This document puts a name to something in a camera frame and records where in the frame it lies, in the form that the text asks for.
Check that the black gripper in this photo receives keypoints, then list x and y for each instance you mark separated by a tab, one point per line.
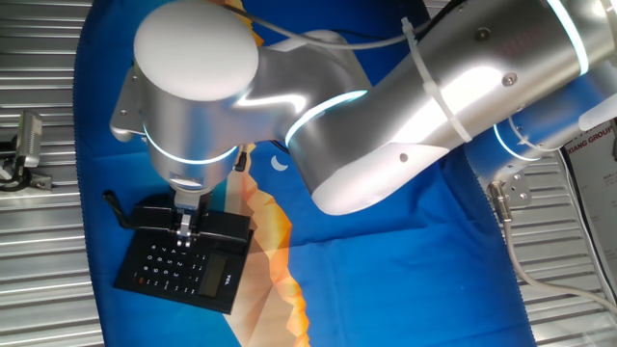
203	212

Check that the black telephone handset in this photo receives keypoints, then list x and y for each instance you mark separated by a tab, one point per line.
222	226

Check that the blue silver robot arm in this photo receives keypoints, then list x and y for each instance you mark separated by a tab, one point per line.
385	111

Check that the black telephone base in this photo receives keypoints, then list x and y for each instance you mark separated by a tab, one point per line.
178	274

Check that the white ribbed device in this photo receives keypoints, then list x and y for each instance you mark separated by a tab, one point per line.
30	140

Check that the blue printed tablecloth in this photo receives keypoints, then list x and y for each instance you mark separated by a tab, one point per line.
410	279

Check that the wide white zip tie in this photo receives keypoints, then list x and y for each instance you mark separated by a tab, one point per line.
436	91

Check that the grey base conduit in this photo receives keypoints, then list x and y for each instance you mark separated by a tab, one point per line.
511	250

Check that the thin white zip tie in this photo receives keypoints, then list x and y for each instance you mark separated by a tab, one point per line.
520	140

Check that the white red printed box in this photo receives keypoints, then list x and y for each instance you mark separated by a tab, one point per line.
598	193

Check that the metal clamp bracket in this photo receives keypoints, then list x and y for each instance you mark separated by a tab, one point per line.
34	182

